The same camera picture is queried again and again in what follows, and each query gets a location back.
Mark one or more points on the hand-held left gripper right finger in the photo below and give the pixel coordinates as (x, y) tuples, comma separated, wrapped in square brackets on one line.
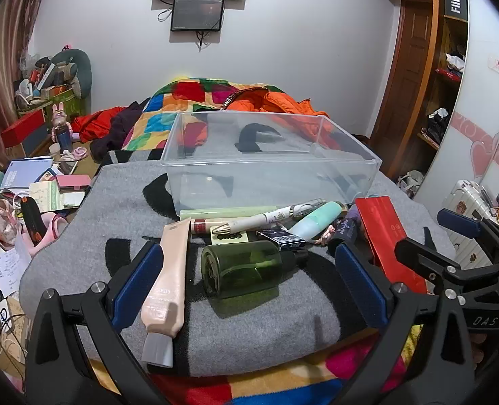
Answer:
[(359, 282)]

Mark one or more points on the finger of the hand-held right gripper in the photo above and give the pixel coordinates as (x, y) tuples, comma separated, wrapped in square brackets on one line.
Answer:
[(458, 221), (422, 255)]

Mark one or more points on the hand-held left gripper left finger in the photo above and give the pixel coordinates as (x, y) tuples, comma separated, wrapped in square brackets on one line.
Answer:
[(136, 278)]

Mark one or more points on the pink cosmetic tube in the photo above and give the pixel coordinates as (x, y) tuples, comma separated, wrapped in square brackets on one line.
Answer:
[(167, 278)]

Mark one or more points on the purple bottle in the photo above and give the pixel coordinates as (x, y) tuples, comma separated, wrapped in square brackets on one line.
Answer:
[(346, 228)]

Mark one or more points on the mint green bottle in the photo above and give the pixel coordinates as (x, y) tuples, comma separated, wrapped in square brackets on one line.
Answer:
[(317, 219)]

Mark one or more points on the green glass bottle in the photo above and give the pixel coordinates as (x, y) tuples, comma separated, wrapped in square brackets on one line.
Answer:
[(241, 268)]

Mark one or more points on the clear plastic storage bin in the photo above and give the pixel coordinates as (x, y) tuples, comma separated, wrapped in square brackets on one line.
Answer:
[(275, 177)]

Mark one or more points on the white suitcase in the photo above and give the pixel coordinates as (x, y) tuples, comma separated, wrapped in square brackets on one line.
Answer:
[(464, 202)]

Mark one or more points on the white bag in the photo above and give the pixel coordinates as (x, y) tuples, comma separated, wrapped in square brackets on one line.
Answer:
[(410, 182)]

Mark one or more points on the grey and black blanket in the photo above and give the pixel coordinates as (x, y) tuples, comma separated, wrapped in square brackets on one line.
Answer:
[(85, 219)]

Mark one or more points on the beige tube with red band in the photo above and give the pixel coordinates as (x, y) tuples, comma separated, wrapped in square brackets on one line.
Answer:
[(199, 226)]

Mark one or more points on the dark blue small box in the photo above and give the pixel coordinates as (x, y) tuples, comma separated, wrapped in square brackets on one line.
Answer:
[(281, 238)]

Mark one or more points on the dark items on shelf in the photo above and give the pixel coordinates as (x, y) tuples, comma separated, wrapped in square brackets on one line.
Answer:
[(437, 124)]

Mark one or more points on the yellow printed small box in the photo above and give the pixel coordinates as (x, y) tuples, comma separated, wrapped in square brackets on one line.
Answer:
[(230, 238)]

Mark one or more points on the light green stick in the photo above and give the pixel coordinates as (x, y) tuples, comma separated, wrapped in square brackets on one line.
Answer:
[(215, 212)]

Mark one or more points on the white sliding door pink hearts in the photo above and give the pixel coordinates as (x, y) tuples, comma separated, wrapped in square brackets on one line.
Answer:
[(481, 114)]

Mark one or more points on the flat pink box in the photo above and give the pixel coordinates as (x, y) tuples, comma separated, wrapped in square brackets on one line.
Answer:
[(73, 181)]

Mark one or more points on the black oval case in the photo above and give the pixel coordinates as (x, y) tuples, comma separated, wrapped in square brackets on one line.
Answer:
[(34, 219)]

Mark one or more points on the pale green booklet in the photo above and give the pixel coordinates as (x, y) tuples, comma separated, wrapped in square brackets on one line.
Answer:
[(47, 197)]

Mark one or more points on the white floral pen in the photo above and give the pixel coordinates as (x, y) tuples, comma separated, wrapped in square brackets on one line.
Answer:
[(253, 220)]

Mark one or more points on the handwritten paper sheets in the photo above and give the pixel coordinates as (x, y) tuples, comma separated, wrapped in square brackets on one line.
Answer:
[(11, 268)]

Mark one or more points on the pink pouch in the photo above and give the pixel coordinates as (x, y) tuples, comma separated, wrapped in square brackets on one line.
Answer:
[(2, 221)]

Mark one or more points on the dark purple garment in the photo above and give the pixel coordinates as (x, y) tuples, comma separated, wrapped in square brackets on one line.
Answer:
[(118, 130)]

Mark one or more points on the blue notebook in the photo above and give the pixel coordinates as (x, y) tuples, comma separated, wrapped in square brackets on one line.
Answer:
[(26, 175)]

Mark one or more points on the folded clothes on shelf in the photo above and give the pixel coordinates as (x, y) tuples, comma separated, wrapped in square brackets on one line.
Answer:
[(450, 65)]

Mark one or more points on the colourful patchwork blanket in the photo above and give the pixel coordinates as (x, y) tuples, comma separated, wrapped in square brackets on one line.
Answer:
[(156, 122)]

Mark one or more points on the wooden wardrobe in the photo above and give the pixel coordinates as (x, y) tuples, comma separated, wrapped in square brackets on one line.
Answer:
[(410, 71)]

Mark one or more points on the red garment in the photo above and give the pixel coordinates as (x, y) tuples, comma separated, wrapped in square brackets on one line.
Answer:
[(93, 122)]

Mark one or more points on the pink bunny figure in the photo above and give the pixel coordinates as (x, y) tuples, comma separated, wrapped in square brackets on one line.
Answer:
[(60, 120)]

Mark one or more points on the long red box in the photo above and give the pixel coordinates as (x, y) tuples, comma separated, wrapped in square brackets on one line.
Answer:
[(21, 128)]

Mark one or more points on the green box of clutter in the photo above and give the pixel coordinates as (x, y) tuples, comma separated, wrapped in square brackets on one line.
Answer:
[(64, 101)]

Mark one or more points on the orange jacket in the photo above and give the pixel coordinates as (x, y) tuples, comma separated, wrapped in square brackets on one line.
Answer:
[(275, 101), (228, 99)]

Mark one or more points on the black box on shelf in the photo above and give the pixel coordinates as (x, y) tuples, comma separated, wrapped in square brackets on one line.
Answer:
[(455, 3)]

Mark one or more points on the small wall monitor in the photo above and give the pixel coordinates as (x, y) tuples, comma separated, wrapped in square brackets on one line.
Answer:
[(196, 14)]

